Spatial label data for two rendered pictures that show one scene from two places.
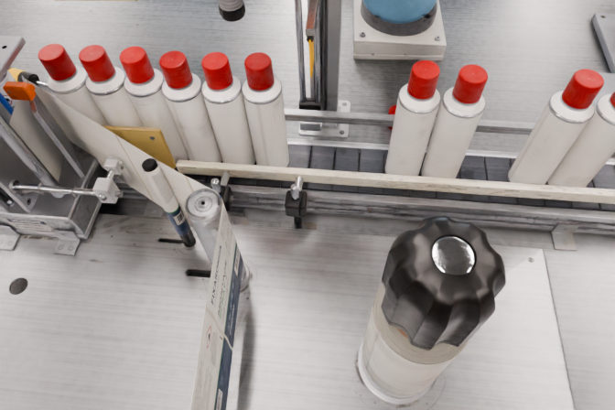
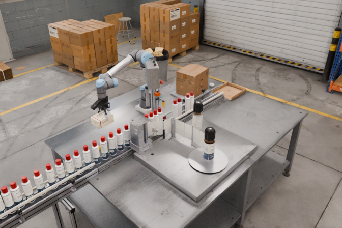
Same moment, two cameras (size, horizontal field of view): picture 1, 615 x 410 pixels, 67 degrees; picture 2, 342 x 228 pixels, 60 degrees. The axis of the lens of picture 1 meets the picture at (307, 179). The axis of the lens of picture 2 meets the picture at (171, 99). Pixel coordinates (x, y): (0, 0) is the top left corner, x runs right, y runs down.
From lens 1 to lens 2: 2.30 m
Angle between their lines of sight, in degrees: 47
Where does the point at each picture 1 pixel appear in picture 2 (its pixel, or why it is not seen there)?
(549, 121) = (187, 100)
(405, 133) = (175, 109)
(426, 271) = (198, 103)
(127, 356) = (174, 148)
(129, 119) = not seen: hidden behind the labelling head
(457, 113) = (179, 103)
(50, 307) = (159, 152)
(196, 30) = (116, 126)
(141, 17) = (102, 130)
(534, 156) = (188, 106)
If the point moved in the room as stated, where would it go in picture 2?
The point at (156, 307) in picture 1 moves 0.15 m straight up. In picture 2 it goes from (170, 144) to (170, 129)
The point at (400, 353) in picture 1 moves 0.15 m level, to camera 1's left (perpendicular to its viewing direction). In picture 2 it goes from (199, 115) to (190, 123)
